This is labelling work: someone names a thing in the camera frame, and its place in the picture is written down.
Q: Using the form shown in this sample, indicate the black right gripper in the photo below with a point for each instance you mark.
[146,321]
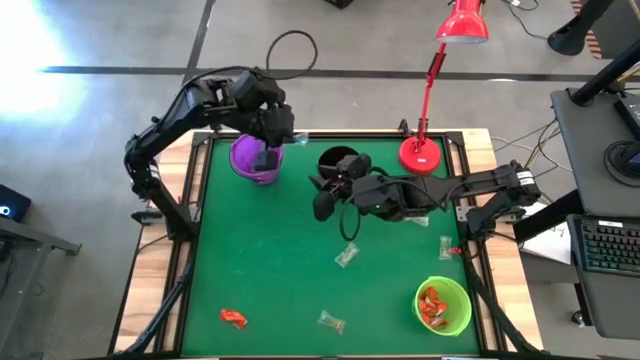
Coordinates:
[380,197]

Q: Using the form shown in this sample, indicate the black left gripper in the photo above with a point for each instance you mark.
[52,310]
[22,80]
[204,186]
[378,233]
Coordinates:
[270,120]

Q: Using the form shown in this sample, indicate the clear blue candy packet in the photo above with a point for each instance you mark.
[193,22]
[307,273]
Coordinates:
[301,139]

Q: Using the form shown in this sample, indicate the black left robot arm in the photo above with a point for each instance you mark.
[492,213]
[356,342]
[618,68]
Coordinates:
[165,125]

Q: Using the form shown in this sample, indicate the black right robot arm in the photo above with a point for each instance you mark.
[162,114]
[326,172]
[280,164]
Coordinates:
[475,182]

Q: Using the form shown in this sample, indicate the clear green candy packet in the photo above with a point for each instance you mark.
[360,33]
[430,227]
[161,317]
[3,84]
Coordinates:
[446,248]
[346,255]
[417,221]

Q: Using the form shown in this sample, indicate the clear green-yellow candy packet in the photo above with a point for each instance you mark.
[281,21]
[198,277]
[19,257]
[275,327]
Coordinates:
[332,322]

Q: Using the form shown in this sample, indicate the black plastic bucket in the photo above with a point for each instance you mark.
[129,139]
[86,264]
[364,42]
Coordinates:
[332,156]

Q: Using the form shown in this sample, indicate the purple plastic bucket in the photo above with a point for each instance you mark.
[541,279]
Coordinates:
[242,160]

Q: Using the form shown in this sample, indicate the red desk lamp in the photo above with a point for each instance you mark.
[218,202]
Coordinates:
[420,152]

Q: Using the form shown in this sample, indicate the green table mat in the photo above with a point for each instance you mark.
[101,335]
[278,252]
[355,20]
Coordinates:
[280,280]

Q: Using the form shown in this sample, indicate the green plastic bucket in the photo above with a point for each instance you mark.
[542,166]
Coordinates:
[460,305]

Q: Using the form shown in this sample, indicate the black desk leg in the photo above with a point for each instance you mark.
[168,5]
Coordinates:
[542,215]

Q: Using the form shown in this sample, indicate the white paper sheet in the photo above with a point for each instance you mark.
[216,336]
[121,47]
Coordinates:
[550,245]

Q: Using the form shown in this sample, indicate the black computer box with light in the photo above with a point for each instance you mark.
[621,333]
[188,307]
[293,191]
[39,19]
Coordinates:
[17,200]

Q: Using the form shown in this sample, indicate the dark metal side table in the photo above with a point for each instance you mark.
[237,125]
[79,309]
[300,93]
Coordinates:
[30,240]

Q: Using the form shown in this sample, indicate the black stand foot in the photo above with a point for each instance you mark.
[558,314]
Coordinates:
[570,37]

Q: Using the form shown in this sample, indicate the black backlit keyboard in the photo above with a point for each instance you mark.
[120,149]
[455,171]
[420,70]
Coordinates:
[610,247]

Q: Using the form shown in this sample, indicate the grey desk with keyboard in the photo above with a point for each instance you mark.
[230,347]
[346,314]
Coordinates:
[600,300]

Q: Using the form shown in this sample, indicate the black round desk gadget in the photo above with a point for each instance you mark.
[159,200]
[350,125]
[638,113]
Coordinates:
[622,160]

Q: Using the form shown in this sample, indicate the black slanted bar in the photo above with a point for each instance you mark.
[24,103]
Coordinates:
[605,75]

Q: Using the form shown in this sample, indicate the black table frame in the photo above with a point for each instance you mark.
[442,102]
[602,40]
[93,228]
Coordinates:
[380,135]

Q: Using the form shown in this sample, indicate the black frame strut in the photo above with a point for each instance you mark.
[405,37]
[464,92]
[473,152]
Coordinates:
[495,310]
[160,315]

